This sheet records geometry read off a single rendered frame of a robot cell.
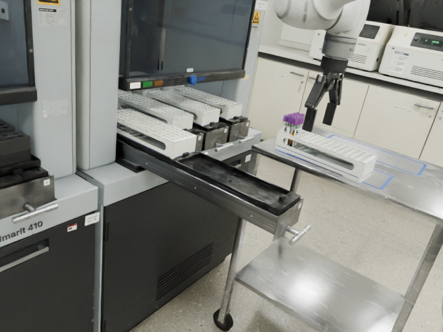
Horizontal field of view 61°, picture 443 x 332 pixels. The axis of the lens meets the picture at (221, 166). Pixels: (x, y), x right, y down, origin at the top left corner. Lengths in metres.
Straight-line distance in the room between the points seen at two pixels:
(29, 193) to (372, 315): 1.21
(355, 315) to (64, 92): 1.20
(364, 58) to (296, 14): 2.22
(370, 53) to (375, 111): 0.44
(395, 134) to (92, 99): 2.51
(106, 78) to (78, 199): 0.33
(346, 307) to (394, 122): 1.91
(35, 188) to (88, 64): 0.33
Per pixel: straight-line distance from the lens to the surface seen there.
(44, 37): 0.96
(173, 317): 1.71
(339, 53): 1.13
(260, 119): 3.61
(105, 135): 1.12
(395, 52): 3.14
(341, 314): 1.50
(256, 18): 1.59
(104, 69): 1.07
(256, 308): 1.81
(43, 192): 0.96
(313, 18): 1.00
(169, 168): 1.03
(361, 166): 1.12
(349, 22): 1.11
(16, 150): 0.98
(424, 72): 3.11
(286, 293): 1.49
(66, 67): 1.00
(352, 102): 3.23
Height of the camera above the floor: 1.23
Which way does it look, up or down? 24 degrees down
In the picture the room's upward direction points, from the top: 9 degrees clockwise
